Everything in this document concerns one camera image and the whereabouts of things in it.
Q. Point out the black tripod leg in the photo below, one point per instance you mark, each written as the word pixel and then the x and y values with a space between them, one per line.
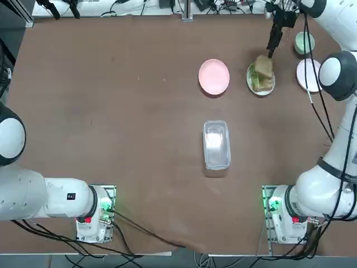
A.
pixel 53 9
pixel 74 9

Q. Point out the clear plastic container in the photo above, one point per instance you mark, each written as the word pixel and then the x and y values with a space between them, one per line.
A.
pixel 217 145

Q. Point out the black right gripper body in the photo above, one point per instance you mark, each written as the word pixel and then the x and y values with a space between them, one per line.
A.
pixel 284 18

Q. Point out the pale green bowl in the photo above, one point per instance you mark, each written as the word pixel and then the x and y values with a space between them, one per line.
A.
pixel 304 42

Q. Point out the aluminium corner bracket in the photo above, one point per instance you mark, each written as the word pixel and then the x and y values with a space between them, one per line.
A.
pixel 26 19

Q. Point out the aluminium frame post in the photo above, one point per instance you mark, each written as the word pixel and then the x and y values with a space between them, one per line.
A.
pixel 187 11

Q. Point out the green lettuce leaf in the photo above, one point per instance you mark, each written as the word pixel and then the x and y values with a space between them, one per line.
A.
pixel 254 76

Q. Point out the brown bread slice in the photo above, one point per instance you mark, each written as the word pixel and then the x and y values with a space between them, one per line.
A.
pixel 263 67
pixel 263 85

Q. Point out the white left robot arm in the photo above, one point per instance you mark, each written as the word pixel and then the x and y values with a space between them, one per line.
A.
pixel 28 190

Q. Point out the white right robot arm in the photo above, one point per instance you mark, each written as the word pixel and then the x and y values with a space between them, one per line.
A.
pixel 334 69

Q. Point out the pink round plate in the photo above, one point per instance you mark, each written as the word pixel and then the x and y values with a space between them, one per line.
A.
pixel 213 76

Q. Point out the white round plate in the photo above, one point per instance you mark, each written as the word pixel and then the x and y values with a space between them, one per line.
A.
pixel 305 74
pixel 249 79

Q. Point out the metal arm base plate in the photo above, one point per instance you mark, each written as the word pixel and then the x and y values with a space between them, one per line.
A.
pixel 267 195
pixel 111 192

